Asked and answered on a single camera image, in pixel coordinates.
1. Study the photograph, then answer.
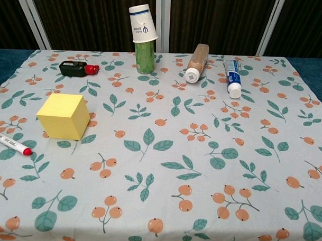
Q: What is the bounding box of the white marker red cap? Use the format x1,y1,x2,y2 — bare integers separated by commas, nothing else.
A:
0,128,34,156

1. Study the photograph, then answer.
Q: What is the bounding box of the white paper cup blue print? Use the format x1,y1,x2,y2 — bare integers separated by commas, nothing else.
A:
127,3,160,44

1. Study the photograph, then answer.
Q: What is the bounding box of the yellow cube block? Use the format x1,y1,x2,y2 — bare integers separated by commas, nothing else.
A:
35,92,91,141

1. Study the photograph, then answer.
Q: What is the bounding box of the green cylindrical can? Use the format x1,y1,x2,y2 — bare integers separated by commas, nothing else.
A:
133,38,157,74

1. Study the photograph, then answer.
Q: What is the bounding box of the floral fruit print tablecloth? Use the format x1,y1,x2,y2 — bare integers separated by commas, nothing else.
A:
0,47,322,241

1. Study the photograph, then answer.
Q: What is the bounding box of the brown bottle with white cap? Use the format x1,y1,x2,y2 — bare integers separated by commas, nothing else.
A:
185,43,210,85

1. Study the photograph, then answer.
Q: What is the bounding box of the blue white toothpaste tube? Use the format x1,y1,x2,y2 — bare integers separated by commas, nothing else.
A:
222,59,244,99

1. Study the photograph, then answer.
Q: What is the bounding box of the black bottle with red cap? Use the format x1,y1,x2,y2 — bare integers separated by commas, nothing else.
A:
58,60,100,78

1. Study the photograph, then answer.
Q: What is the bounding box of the dark pleated partition screen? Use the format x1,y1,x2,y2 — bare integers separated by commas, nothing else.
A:
19,0,163,54
263,0,322,60
0,0,48,51
160,0,287,58

